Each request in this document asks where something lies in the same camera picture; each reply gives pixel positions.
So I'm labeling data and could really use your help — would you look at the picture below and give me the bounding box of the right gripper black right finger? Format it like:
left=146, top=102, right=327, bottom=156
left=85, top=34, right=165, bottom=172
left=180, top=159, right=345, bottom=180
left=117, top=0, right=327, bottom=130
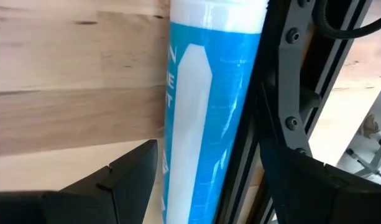
left=260, top=139, right=381, bottom=224

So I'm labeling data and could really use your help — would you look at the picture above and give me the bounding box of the black braided cable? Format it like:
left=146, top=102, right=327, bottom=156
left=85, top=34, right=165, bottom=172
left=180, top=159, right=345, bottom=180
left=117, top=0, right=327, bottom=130
left=314, top=0, right=381, bottom=40

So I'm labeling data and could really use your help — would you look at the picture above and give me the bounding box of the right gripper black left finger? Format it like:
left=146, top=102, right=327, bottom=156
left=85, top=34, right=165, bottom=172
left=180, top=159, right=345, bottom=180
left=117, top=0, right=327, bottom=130
left=0, top=139, right=159, bottom=224

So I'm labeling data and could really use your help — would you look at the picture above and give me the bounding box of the blue silicone tube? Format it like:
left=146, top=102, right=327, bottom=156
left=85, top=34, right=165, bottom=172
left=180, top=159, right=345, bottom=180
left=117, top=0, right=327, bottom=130
left=161, top=0, right=270, bottom=224

